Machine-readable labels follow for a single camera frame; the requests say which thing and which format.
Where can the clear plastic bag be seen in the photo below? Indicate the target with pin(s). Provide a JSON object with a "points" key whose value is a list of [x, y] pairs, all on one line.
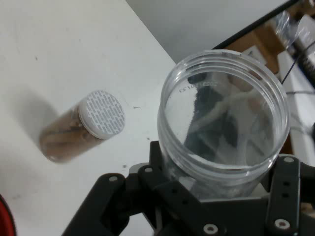
{"points": [[290, 27]]}

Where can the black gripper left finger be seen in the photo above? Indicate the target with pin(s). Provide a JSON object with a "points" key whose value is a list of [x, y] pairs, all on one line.
{"points": [[105, 201]]}

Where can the brown spice jar white lid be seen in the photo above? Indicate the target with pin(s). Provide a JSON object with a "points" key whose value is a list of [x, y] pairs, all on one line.
{"points": [[103, 113]]}

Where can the black tripod leg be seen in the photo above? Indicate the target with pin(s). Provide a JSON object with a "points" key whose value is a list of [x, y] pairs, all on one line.
{"points": [[246, 30]]}

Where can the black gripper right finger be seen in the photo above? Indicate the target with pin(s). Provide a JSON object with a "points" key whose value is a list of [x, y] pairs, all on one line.
{"points": [[285, 191]]}

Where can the red bowl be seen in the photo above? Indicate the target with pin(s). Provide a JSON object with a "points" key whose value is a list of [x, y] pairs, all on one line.
{"points": [[6, 216]]}

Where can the clear plastic jar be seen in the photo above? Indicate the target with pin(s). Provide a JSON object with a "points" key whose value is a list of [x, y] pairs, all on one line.
{"points": [[246, 152]]}

